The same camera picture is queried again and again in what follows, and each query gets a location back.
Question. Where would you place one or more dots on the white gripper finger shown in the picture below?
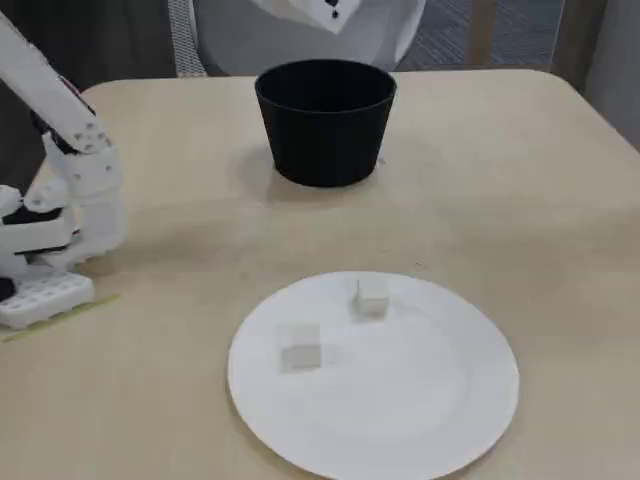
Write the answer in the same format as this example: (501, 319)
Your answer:
(282, 7)

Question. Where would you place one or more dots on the white cube block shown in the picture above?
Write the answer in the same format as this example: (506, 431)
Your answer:
(300, 357)
(372, 300)

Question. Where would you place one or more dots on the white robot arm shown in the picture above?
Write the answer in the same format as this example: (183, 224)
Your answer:
(40, 85)

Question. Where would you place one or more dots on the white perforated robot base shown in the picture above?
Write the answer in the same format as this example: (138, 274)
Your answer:
(45, 300)

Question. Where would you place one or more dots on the black pot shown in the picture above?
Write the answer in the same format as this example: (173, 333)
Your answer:
(325, 130)

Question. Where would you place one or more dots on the white round plate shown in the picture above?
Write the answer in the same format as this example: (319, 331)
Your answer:
(375, 380)

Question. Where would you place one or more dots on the white mesh chair part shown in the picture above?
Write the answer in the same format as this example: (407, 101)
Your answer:
(187, 45)

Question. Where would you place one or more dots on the green tape strip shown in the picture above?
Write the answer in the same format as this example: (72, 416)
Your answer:
(75, 312)

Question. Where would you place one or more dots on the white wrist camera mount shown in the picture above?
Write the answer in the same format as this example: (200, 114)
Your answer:
(345, 17)

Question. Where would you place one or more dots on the wooden post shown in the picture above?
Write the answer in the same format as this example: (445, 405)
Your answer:
(482, 30)

